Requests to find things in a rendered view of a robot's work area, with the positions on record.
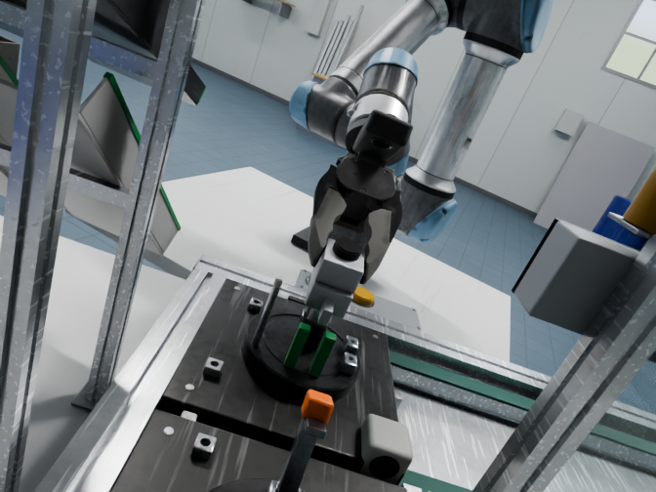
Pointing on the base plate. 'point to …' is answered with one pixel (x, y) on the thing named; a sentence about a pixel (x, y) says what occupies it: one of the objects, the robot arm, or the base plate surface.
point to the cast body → (335, 278)
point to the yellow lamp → (644, 206)
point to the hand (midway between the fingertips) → (343, 261)
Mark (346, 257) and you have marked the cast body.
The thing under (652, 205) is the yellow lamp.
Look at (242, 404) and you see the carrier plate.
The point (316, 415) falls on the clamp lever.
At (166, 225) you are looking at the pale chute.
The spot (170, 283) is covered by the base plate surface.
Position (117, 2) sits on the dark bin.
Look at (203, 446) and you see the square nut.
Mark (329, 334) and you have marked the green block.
